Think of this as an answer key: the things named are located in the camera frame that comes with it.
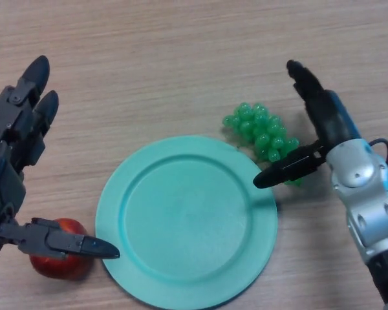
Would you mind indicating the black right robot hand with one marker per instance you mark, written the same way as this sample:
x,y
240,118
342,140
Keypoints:
x,y
329,119

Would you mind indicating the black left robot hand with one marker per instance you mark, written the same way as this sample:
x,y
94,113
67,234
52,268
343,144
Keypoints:
x,y
6,181

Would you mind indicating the green grape bunch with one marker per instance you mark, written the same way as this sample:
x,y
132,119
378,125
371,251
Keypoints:
x,y
262,135

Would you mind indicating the turquoise round plate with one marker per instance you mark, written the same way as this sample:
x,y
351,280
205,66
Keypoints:
x,y
187,223

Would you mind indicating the red apple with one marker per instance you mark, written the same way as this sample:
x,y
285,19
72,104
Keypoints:
x,y
61,268

